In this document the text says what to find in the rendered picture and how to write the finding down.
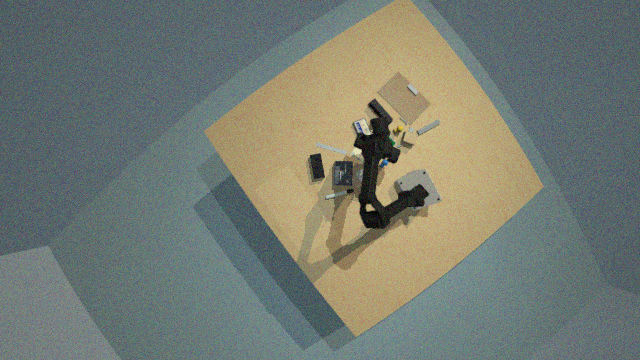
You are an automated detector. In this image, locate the grey cylinder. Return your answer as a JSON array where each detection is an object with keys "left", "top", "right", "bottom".
[{"left": 325, "top": 189, "right": 354, "bottom": 199}]

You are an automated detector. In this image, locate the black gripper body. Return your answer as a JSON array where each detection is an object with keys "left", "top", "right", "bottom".
[{"left": 354, "top": 132, "right": 401, "bottom": 163}]

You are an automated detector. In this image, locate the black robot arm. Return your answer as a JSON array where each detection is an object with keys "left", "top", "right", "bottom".
[{"left": 358, "top": 117, "right": 430, "bottom": 229}]

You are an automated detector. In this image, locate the brown flat board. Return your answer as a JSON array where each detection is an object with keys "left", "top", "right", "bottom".
[{"left": 377, "top": 72, "right": 431, "bottom": 125}]

